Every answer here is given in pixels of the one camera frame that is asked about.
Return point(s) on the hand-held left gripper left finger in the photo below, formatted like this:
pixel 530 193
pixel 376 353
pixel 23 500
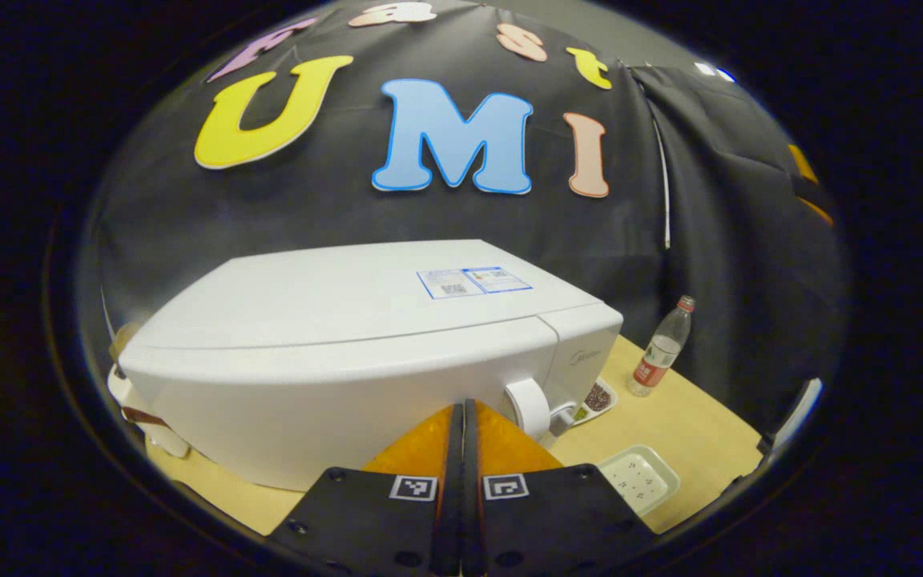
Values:
pixel 373 521

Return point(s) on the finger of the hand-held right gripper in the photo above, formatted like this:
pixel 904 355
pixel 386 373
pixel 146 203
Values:
pixel 803 164
pixel 818 211

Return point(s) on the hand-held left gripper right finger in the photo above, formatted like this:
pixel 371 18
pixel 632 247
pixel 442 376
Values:
pixel 558 521

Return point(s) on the white microwave oven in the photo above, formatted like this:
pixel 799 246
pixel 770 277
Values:
pixel 333 320

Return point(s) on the pale square plate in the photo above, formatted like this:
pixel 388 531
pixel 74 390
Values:
pixel 638 479

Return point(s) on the small ceiling light panel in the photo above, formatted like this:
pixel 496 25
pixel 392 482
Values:
pixel 714 71

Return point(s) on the divided dish of beans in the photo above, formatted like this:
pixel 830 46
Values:
pixel 598 398

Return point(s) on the clear bottle red label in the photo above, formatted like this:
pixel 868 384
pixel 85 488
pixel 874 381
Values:
pixel 658 357

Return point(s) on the white office chair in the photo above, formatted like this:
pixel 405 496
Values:
pixel 794 413

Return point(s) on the white toaster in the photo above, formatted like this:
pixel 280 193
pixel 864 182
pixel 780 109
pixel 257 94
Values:
pixel 145 429

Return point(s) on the brown bread slice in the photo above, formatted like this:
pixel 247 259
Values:
pixel 123 340

